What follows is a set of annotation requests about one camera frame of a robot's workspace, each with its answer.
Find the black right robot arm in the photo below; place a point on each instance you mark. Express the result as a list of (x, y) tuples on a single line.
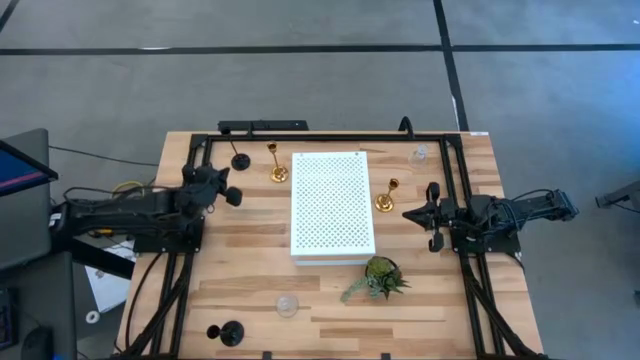
[(530, 205)]

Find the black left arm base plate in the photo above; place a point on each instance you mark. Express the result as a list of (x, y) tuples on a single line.
[(165, 245)]

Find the white paper sheet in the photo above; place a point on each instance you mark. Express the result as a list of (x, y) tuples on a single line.
[(107, 290)]

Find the black table leg beam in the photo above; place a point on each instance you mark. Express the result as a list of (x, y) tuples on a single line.
[(95, 257)]

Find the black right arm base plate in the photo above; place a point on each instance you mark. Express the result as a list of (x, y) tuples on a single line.
[(500, 245)]

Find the clear glass candle holder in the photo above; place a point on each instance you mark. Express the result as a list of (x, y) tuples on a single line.
[(287, 306), (418, 157)]

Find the grey cabinet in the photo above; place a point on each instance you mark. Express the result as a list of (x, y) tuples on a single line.
[(22, 230)]

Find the green succulent in pot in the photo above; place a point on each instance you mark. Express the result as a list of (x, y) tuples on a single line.
[(381, 267)]

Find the monitor with blue screen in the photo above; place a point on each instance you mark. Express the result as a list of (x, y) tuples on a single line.
[(20, 167)]

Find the gold candlestick holder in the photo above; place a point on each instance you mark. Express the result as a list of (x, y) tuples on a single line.
[(384, 202), (279, 174)]

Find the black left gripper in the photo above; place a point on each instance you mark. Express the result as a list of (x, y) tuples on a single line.
[(200, 197)]

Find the white tape roll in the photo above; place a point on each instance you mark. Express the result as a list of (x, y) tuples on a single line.
[(89, 317)]

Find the dark grey desk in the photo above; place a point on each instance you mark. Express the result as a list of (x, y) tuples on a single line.
[(45, 300)]

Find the white perforated metal box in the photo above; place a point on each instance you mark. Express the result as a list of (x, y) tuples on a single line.
[(332, 225)]

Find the black camera bar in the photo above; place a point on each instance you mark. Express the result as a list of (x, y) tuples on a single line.
[(270, 125)]

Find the white label sticker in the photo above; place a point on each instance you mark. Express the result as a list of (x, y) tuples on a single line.
[(478, 133)]

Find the black hook bracket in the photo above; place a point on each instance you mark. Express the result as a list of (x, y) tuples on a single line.
[(406, 125)]

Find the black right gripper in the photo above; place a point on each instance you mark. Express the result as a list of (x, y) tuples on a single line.
[(445, 215)]

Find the black aluminium table frame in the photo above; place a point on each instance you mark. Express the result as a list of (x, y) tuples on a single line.
[(380, 137)]

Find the black computer mouse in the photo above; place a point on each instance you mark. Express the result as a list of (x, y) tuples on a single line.
[(37, 345)]

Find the dark keyboard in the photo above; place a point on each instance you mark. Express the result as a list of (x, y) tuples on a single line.
[(6, 320)]

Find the black candlestick holder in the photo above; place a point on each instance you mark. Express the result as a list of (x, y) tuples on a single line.
[(231, 333), (240, 162)]

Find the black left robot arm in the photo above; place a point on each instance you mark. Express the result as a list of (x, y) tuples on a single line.
[(125, 210)]

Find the yellow clamp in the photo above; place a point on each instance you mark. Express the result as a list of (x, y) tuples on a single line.
[(102, 232)]

